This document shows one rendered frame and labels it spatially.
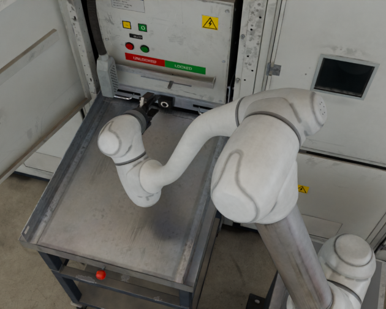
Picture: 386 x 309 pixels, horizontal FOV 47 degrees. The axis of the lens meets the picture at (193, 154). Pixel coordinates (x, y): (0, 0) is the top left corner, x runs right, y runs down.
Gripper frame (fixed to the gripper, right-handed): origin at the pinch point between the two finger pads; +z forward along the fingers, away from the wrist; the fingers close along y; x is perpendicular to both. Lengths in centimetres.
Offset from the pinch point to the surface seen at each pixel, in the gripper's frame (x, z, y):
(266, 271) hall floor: 58, 44, 93
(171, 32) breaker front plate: 2.8, 4.0, -26.2
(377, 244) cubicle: 108, 54, 66
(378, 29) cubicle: 67, -11, -40
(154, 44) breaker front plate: -4.3, 7.4, -20.4
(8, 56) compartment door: -44, -22, -14
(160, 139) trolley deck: 2.3, 8.2, 16.4
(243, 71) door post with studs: 30.1, 4.1, -17.6
